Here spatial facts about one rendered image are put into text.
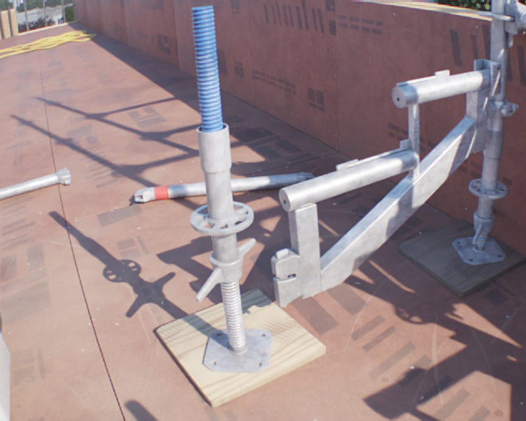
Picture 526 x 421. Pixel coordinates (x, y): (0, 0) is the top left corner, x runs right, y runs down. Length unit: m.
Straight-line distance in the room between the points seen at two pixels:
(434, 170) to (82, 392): 1.00
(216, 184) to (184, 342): 0.46
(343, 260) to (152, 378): 0.52
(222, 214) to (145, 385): 0.46
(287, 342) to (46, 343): 0.64
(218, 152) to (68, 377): 0.67
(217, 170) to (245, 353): 0.46
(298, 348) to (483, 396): 0.45
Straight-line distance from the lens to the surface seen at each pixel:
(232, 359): 1.18
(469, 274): 1.48
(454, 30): 1.64
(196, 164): 2.28
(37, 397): 1.25
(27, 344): 1.41
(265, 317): 1.30
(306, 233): 1.09
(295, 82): 2.56
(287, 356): 1.18
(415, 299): 1.39
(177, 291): 1.46
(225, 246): 1.01
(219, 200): 0.96
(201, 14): 0.87
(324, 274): 1.17
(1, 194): 2.36
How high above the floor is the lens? 0.84
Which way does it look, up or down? 26 degrees down
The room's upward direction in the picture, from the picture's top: 4 degrees counter-clockwise
